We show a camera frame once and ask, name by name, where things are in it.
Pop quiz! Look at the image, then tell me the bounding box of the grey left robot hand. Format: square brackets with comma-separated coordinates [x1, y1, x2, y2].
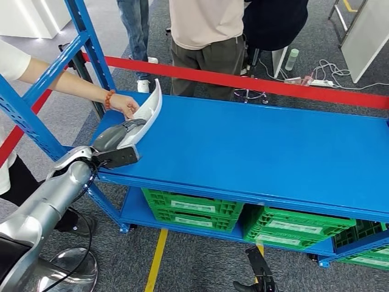
[91, 117, 147, 155]

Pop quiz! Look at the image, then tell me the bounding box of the person's hand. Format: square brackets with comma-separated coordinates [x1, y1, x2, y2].
[109, 92, 141, 121]

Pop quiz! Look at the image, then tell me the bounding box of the white curved plastic part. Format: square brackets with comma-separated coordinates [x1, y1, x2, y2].
[117, 78, 164, 151]

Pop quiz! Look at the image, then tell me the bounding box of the blue metal shelf rack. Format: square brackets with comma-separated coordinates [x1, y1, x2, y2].
[0, 0, 389, 272]

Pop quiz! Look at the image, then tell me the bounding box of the red barrier belt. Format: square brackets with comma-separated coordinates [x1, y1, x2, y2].
[0, 65, 69, 169]
[81, 52, 389, 111]

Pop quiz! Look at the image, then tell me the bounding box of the white platform block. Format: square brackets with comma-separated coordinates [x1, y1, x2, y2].
[0, 0, 72, 40]

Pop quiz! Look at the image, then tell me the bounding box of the black stool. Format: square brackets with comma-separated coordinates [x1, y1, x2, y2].
[234, 46, 270, 106]

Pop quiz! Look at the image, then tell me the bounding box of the white desk panel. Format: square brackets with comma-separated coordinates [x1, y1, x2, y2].
[271, 45, 289, 79]

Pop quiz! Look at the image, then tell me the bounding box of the yellow floor tape strip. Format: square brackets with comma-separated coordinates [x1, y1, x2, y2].
[255, 242, 265, 285]

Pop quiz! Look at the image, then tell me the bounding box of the pale green bottle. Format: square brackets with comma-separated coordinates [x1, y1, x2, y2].
[284, 47, 301, 72]

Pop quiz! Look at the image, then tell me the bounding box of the white power strip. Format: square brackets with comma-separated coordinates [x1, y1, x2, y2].
[309, 78, 335, 88]

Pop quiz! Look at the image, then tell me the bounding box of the white board panel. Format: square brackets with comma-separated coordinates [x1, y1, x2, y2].
[340, 0, 389, 85]

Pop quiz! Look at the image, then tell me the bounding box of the dark green plastic crate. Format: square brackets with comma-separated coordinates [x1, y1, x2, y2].
[332, 219, 387, 249]

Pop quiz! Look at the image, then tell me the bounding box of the orange bead bracelet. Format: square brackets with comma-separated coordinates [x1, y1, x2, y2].
[104, 88, 117, 112]

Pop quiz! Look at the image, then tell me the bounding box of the chrome barrier post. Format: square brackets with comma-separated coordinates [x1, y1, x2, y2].
[58, 43, 106, 121]

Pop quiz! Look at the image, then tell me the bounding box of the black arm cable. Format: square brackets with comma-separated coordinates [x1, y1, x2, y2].
[41, 160, 101, 292]

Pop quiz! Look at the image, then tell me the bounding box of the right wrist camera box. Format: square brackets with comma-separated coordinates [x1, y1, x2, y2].
[244, 245, 280, 292]

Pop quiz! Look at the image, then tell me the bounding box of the white cable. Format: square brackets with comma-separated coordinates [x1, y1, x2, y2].
[311, 58, 389, 92]

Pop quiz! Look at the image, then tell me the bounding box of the grey metal frame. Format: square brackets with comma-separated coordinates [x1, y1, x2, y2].
[327, 0, 367, 47]

